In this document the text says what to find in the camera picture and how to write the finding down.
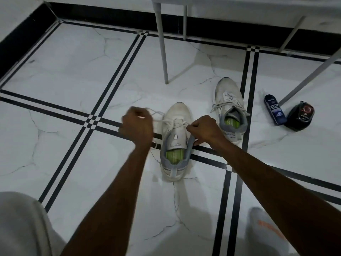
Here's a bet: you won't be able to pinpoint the person's left hand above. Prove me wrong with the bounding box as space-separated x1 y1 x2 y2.
118 106 154 150

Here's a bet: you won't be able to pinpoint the person's right hand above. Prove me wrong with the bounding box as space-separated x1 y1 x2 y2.
186 115 229 150

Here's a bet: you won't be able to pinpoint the white sneaker with laces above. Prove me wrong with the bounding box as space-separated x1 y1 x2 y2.
210 77 251 143
145 102 199 183

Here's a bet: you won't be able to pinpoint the person's right forearm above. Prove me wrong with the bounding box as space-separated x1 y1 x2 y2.
216 139 341 256

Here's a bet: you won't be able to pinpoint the person's left forearm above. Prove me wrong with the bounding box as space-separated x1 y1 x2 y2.
61 143 153 256

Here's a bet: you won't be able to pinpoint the blue shoe cleaner bottle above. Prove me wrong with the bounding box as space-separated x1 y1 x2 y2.
264 94 288 126

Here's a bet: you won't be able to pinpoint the black shoe polish container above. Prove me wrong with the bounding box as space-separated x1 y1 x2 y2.
284 101 315 132

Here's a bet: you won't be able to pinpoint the white metal table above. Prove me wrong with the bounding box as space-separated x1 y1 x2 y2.
151 0 341 106

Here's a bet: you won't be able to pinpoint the person's grey trousers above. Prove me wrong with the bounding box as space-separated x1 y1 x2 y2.
0 191 300 256

